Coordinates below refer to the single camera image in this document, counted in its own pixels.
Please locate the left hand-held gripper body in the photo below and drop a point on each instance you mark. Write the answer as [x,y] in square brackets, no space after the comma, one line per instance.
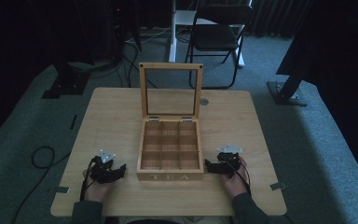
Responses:
[102,171]

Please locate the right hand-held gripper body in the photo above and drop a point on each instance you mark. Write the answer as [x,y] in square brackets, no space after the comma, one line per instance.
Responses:
[228,160]

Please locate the wooden tea box with lid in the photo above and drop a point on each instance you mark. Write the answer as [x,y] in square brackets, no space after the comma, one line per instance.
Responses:
[170,175]

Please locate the person's left hand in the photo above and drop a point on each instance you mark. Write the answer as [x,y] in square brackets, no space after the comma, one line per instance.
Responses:
[97,191]

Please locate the person's right hand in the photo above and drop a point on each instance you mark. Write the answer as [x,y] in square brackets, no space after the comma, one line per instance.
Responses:
[236,184]

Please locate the grey tape strip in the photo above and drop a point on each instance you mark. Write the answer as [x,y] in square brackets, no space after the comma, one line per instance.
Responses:
[61,189]
[278,186]

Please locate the black tape strip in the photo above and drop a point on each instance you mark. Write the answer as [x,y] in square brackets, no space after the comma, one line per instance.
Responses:
[73,122]

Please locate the round grey table grommet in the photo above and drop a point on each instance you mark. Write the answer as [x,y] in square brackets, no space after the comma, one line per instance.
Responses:
[204,101]

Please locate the black folding chair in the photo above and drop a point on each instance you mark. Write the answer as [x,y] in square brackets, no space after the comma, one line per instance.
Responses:
[172,37]
[217,37]

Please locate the black stand with base plate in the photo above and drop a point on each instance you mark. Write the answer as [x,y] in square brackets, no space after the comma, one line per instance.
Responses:
[66,82]
[287,93]

